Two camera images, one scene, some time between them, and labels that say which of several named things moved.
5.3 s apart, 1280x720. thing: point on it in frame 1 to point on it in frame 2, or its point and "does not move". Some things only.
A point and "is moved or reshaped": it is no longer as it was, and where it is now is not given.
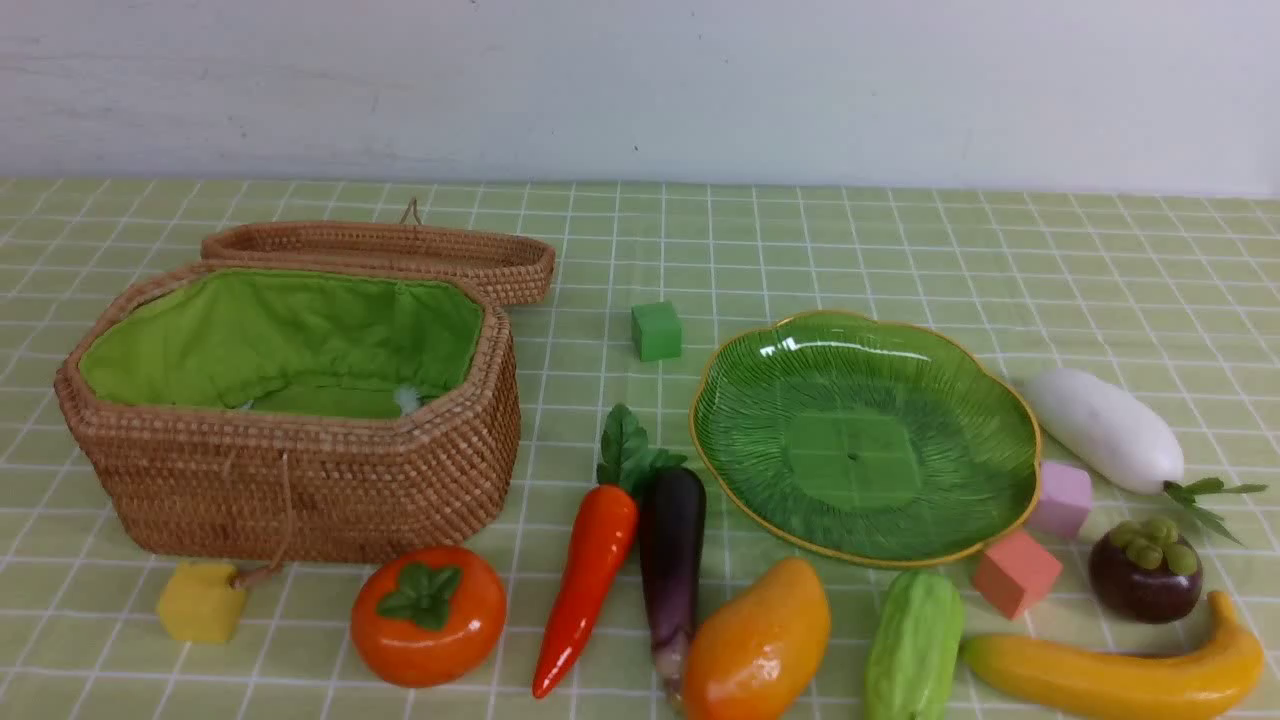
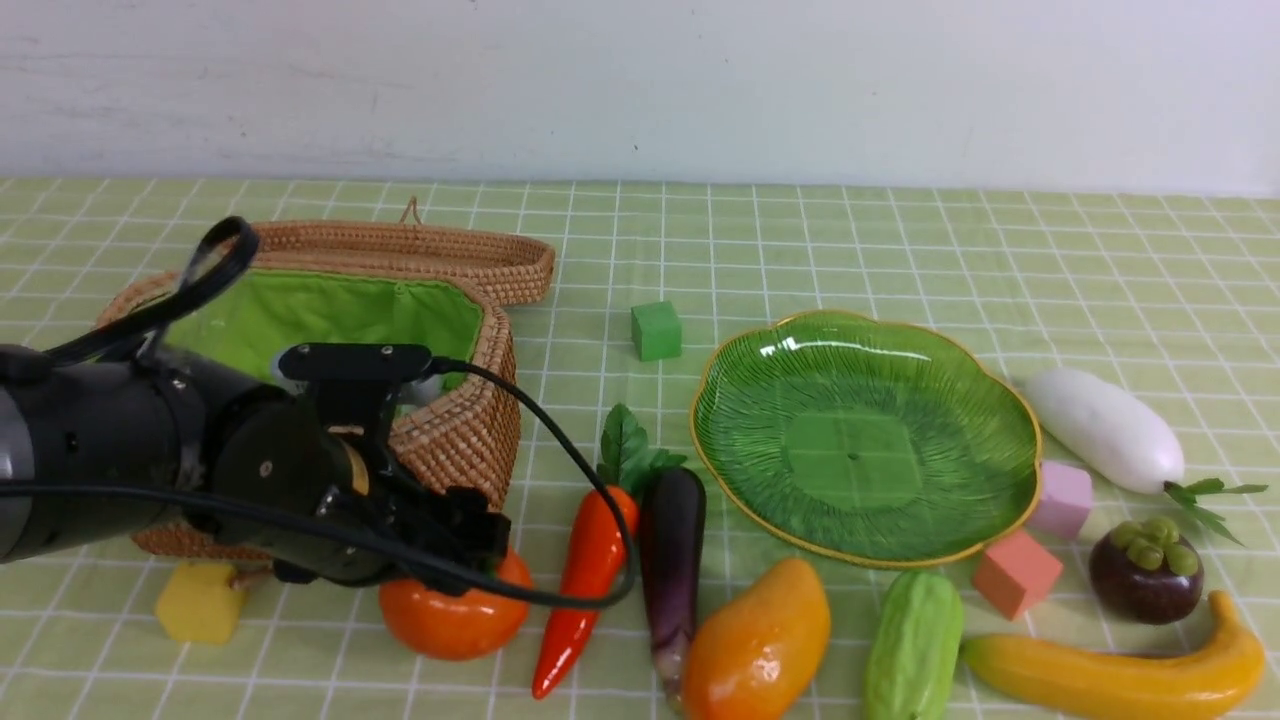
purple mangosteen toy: x=1143 y=571 does not move
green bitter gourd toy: x=916 y=648 does not move
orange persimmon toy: x=429 y=617 is moved or reshaped
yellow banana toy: x=1196 y=686 does not move
